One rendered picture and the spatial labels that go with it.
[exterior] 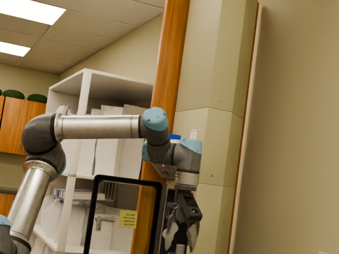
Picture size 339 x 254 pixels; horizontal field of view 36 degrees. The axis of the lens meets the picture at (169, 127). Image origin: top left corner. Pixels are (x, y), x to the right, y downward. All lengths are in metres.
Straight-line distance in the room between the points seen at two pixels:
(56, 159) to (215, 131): 0.66
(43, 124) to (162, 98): 0.84
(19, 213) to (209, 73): 0.94
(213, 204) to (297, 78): 0.68
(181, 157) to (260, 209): 0.83
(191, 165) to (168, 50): 0.87
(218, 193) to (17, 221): 0.82
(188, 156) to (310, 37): 0.91
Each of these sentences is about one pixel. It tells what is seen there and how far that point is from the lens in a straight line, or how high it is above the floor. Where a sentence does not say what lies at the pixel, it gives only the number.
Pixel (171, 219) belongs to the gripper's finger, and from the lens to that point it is 1.67.
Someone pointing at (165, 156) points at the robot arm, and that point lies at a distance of 1.68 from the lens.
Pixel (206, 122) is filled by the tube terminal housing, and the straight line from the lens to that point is 2.04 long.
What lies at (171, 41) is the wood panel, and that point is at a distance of 2.43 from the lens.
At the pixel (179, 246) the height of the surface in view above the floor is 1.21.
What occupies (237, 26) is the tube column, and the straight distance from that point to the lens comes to 2.16.
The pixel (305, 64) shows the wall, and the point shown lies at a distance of 2.31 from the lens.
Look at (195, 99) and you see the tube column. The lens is 2.16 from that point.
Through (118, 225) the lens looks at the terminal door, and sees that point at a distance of 2.27.
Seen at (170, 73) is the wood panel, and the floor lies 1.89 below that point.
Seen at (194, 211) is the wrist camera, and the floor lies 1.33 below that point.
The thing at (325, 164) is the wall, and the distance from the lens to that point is 2.10.
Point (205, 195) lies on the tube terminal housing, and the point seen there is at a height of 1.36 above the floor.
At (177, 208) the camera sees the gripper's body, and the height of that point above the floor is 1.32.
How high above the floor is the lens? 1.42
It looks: 5 degrees up
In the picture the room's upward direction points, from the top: 8 degrees clockwise
